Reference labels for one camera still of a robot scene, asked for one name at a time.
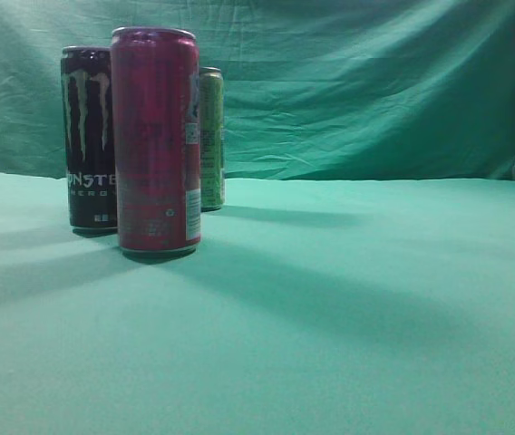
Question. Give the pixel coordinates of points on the light green drink can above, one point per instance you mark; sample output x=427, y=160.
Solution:
x=212, y=158

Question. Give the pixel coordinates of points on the pink slim drink can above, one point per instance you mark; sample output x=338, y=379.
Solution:
x=155, y=97

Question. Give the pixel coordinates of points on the green table cloth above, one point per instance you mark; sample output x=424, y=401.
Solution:
x=310, y=307

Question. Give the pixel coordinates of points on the green backdrop cloth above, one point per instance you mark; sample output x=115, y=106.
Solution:
x=314, y=89

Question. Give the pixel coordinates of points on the black Monster energy can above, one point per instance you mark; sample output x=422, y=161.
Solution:
x=88, y=138

